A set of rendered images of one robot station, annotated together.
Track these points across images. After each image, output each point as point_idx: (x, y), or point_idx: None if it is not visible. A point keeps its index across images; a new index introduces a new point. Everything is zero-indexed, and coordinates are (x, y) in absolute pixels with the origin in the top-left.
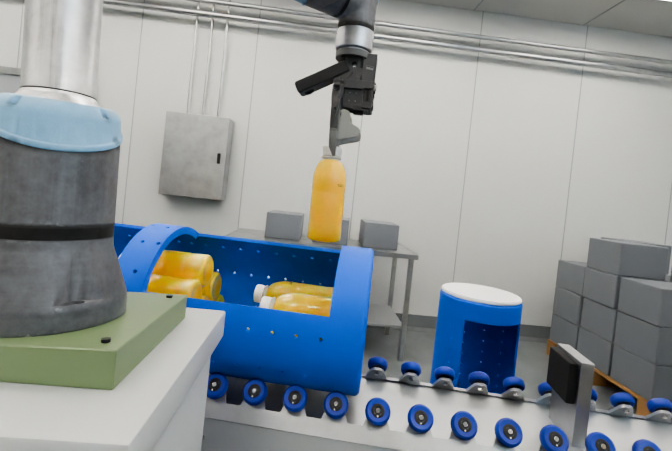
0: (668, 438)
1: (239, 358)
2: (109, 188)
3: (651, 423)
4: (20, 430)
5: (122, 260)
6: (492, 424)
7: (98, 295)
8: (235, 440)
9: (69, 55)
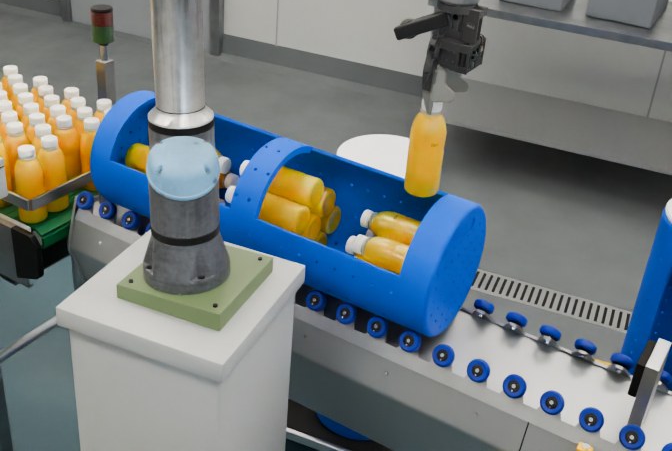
0: None
1: (330, 287)
2: (213, 210)
3: None
4: (181, 347)
5: (239, 187)
6: (564, 391)
7: (211, 273)
8: (329, 345)
9: (184, 89)
